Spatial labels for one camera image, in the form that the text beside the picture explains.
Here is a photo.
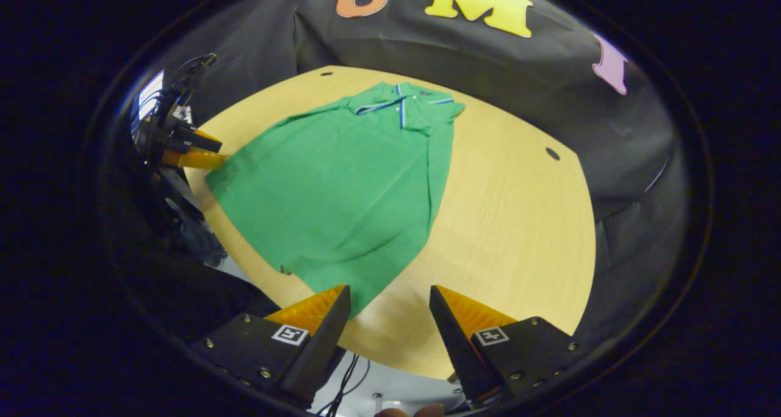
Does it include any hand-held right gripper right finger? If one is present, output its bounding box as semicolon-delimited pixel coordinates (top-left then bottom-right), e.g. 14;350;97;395
429;285;580;408

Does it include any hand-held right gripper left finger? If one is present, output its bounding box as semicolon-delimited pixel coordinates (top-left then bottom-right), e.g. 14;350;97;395
189;284;353;405

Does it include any green T-shirt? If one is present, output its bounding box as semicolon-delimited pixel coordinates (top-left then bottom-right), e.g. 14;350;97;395
204;81;466;319

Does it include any bright white screen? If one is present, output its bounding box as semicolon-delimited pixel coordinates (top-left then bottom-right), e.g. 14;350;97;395
131;70;193;128

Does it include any black backdrop cloth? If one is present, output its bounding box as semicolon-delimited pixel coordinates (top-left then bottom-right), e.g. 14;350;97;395
153;0;690;344

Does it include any black cable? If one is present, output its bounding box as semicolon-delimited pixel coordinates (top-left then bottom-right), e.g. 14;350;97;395
314;353;371;417

